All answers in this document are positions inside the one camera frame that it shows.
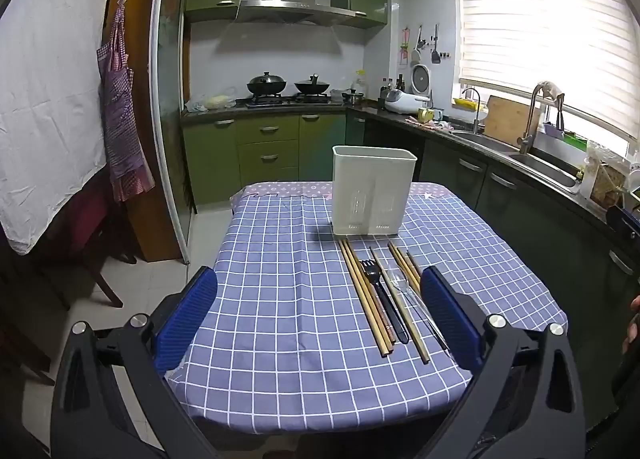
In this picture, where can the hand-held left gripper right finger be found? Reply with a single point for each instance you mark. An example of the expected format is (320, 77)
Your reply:
(447, 319)

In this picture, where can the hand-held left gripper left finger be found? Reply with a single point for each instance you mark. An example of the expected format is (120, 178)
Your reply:
(192, 311)

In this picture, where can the dark brown chopstick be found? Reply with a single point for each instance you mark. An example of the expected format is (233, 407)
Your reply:
(414, 264)

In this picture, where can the white plastic utensil holder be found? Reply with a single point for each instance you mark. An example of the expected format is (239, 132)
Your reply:
(372, 179)

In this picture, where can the person's right hand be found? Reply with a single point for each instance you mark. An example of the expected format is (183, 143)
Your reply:
(634, 321)

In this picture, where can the clear plastic utensil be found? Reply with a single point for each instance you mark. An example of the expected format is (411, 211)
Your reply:
(425, 314)

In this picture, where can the black plastic fork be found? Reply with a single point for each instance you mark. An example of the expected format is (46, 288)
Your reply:
(397, 324)

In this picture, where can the clear plastic bag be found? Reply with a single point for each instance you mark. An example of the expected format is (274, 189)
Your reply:
(605, 174)

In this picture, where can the blue checked tablecloth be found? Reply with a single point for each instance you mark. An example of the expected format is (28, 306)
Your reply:
(280, 289)

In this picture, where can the green plastic container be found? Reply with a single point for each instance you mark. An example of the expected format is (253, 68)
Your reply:
(575, 140)

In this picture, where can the steel kitchen sink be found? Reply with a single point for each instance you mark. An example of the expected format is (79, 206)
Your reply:
(530, 159)

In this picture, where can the purple hanging basket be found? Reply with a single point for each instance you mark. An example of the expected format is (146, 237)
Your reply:
(554, 129)

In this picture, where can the dark green base cabinets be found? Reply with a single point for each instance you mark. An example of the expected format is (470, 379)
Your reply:
(500, 209)

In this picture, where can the dark red chair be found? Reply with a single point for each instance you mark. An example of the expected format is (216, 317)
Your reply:
(85, 234)

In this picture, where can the tall steel faucet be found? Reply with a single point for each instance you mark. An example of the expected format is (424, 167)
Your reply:
(530, 124)

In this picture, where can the wooden cutting board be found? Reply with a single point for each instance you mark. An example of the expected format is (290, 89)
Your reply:
(507, 121)

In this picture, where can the light green base cabinets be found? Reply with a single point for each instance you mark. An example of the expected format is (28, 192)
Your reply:
(265, 149)

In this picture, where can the small curved faucet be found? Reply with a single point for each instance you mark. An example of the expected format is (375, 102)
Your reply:
(475, 111)

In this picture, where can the yellow green cup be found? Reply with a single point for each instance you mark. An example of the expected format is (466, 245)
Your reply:
(429, 115)

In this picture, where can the purple checked apron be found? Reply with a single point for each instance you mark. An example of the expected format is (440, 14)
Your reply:
(122, 114)

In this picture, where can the white plastic bag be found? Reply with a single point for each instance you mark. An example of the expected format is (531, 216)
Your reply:
(212, 101)

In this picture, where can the white window blind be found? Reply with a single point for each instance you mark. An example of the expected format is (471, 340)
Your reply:
(540, 24)

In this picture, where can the white rice cooker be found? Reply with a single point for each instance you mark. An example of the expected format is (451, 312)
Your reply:
(405, 101)

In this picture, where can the brown wooden door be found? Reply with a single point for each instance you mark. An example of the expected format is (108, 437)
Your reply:
(142, 89)

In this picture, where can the black gas stove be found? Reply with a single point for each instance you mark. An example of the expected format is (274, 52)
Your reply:
(280, 100)

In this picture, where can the black wok with lid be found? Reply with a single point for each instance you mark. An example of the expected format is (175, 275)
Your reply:
(266, 85)
(312, 85)

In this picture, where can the small steel pot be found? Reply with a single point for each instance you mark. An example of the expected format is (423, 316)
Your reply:
(354, 98)

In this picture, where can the group of sauce bottles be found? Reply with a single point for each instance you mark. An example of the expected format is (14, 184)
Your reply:
(392, 84)

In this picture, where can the white round appliance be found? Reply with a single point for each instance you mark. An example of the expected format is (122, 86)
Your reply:
(421, 79)

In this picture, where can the cooking oil bottle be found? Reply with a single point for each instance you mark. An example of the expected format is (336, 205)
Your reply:
(360, 83)

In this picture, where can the white hanging cloth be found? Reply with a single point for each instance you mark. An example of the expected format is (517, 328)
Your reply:
(45, 104)

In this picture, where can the black hanging spatula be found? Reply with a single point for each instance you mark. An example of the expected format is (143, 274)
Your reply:
(436, 51)

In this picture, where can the pink hanging utensil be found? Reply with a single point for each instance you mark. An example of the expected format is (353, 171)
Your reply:
(405, 46)

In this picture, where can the white sliding door frame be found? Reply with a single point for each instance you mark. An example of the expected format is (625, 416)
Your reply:
(162, 114)

